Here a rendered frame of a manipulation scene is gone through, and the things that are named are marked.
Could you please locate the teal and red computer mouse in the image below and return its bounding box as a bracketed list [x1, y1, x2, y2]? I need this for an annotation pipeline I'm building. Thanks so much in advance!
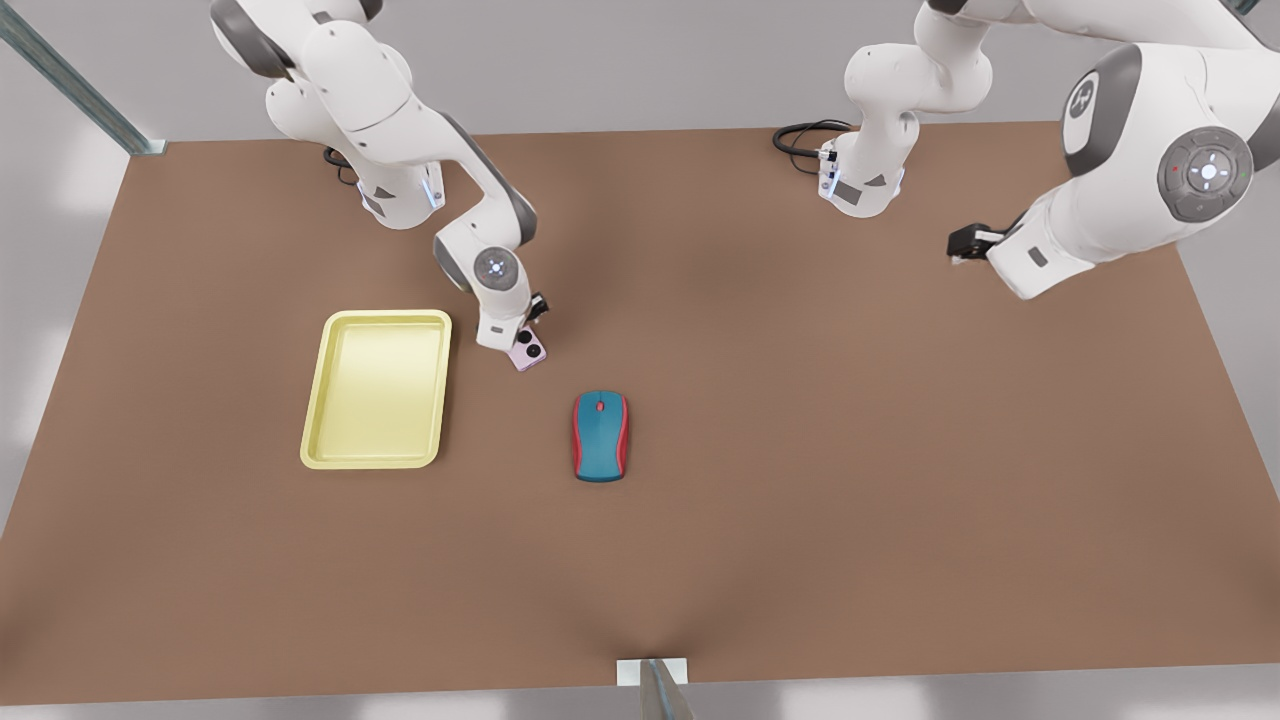
[571, 389, 631, 484]

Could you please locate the yellow rectangular tray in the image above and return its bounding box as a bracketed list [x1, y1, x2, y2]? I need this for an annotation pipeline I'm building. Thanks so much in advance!
[299, 309, 454, 471]

